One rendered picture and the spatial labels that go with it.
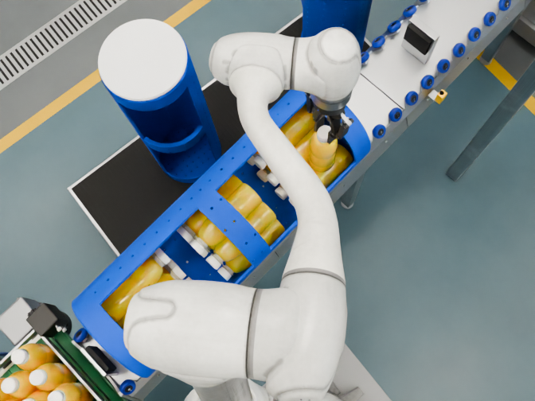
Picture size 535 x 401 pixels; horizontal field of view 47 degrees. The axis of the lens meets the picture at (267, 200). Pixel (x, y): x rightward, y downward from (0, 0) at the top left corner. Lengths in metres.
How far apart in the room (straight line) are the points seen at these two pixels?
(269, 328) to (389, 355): 1.93
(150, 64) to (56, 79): 1.35
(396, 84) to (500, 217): 1.12
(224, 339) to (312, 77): 0.55
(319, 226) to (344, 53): 0.34
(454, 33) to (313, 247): 1.33
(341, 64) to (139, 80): 0.94
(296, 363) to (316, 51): 0.57
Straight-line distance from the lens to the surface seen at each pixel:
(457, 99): 3.10
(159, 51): 1.99
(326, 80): 1.19
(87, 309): 1.62
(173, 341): 0.89
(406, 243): 2.84
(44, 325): 1.89
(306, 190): 1.02
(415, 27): 1.97
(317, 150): 1.60
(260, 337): 0.87
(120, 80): 1.98
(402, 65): 2.07
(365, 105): 2.00
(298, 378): 0.87
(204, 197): 1.60
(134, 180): 2.81
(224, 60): 1.21
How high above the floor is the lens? 2.75
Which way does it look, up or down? 75 degrees down
